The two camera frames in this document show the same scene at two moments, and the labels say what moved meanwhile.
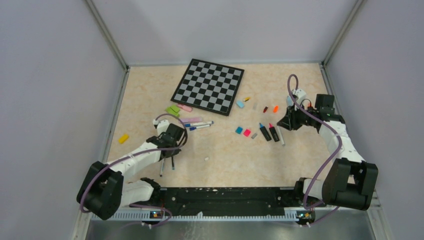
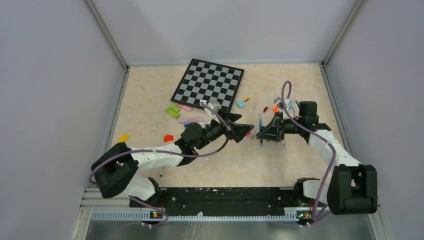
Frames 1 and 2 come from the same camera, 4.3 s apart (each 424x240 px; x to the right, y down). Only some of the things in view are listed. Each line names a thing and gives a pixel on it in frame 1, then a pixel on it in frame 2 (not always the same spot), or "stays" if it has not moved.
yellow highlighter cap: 123,138 stays
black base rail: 230,198 stays
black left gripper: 176,152 to 238,131
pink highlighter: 185,107 stays
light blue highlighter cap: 240,104 stays
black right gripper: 290,123 to 274,133
